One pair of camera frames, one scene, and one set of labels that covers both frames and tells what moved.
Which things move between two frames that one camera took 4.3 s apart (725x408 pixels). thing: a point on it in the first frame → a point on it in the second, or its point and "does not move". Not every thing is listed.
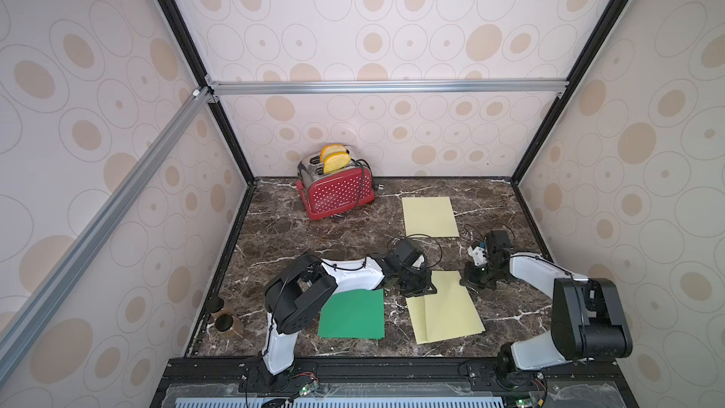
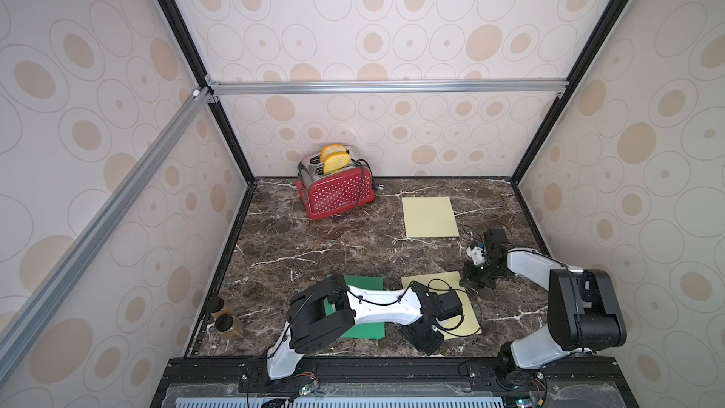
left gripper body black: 412,281 → 426,338
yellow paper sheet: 450,313 does not move
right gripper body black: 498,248 does not move
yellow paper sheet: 431,216 does not move
